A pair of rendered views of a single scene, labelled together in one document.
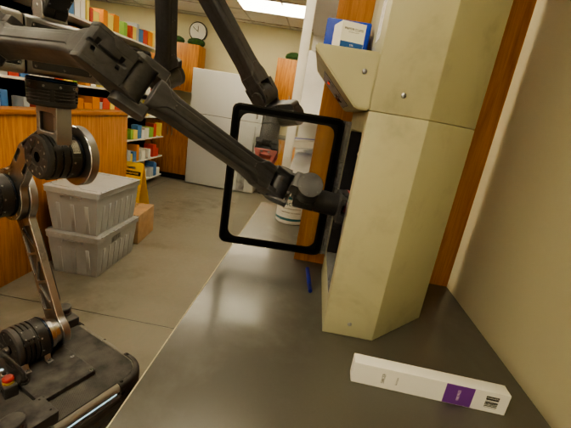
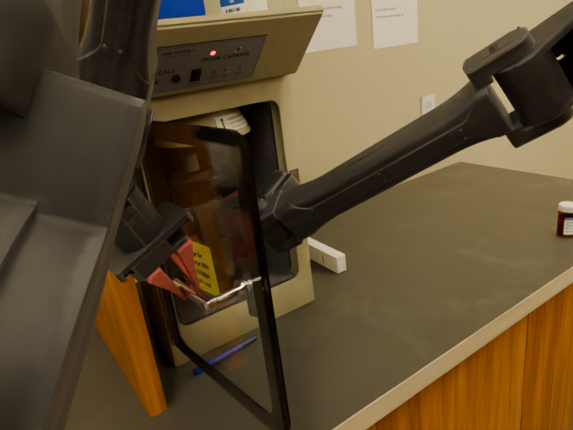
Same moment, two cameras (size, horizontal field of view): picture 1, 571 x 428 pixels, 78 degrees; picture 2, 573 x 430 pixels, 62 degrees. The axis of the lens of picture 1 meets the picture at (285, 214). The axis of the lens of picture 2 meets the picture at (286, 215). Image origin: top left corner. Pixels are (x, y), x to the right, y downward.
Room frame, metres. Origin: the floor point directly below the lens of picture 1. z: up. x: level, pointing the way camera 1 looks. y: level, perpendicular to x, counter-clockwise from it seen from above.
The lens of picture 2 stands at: (1.22, 0.58, 1.47)
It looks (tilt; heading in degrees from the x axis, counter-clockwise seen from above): 20 degrees down; 235
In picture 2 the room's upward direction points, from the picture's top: 7 degrees counter-clockwise
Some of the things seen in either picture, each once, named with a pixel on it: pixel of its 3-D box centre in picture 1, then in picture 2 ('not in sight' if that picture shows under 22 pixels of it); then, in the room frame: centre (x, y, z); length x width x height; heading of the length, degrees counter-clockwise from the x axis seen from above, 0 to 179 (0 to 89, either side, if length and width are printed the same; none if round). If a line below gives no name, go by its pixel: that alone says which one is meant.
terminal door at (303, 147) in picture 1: (279, 183); (200, 269); (0.98, 0.03, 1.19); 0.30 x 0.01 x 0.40; 92
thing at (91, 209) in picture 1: (96, 201); not in sight; (2.58, 1.46, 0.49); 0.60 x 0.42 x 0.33; 177
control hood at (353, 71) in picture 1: (338, 84); (220, 53); (0.84, -0.07, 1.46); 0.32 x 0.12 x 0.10; 177
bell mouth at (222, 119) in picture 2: not in sight; (201, 121); (0.81, -0.23, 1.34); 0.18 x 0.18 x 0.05
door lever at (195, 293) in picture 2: not in sight; (207, 288); (1.01, 0.11, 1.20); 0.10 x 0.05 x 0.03; 92
